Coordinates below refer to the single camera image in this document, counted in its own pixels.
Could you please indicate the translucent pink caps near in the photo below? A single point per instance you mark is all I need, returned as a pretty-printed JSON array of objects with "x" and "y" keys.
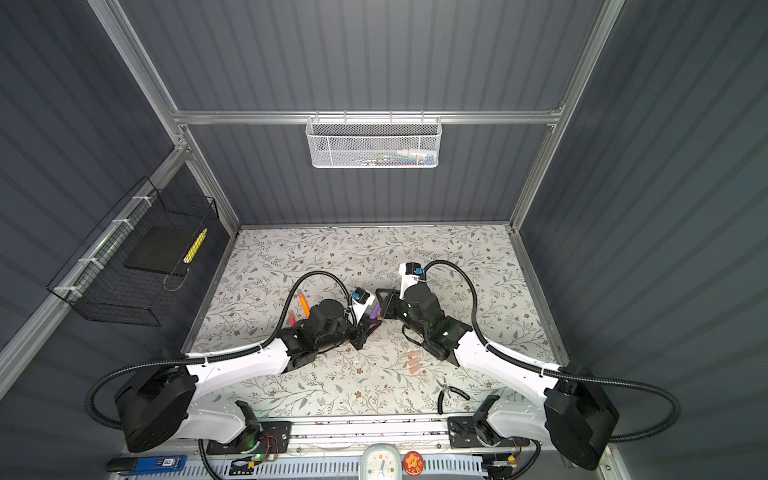
[{"x": 414, "y": 362}]

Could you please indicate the white wire mesh basket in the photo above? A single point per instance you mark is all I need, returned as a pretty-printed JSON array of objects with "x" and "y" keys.
[{"x": 331, "y": 145}]

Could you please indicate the yellow highlighter pen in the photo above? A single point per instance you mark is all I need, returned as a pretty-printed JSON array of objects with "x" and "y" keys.
[{"x": 195, "y": 246}]

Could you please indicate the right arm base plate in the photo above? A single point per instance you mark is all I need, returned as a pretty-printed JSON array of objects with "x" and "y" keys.
[{"x": 466, "y": 433}]

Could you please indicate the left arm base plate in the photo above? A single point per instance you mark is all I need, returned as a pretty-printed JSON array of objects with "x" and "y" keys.
[{"x": 271, "y": 437}]

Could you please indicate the purple marker pen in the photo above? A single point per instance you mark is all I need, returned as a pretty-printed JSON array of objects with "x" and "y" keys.
[{"x": 375, "y": 313}]

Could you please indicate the blue black tool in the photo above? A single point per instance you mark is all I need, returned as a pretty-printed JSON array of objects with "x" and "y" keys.
[{"x": 146, "y": 465}]

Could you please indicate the floral patterned table mat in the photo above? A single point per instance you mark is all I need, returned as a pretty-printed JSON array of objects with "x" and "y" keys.
[{"x": 474, "y": 272}]

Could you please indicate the orange marker pen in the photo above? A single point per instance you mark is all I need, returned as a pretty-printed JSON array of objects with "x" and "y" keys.
[{"x": 304, "y": 304}]

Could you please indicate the red round badge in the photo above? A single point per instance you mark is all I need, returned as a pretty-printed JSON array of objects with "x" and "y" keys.
[{"x": 413, "y": 464}]

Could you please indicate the white analog clock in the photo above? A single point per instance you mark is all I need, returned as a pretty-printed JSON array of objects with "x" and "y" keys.
[{"x": 380, "y": 462}]

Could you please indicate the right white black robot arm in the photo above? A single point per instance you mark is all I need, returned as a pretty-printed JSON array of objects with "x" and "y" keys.
[{"x": 577, "y": 418}]

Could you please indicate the black handled pliers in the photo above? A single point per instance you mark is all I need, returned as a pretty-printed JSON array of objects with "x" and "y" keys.
[{"x": 445, "y": 390}]

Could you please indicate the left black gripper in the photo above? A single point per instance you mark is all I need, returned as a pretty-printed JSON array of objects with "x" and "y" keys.
[{"x": 362, "y": 331}]

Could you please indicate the black wire basket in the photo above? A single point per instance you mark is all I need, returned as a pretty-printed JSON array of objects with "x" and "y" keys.
[{"x": 99, "y": 288}]

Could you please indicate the items in white basket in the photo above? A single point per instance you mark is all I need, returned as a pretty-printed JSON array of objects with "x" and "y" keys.
[{"x": 410, "y": 157}]

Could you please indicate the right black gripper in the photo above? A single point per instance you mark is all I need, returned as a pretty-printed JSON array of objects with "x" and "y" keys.
[{"x": 391, "y": 301}]

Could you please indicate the black pad in basket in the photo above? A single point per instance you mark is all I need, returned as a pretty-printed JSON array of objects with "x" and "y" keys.
[{"x": 161, "y": 251}]

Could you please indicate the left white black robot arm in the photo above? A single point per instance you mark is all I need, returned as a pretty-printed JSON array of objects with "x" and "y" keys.
[{"x": 161, "y": 403}]

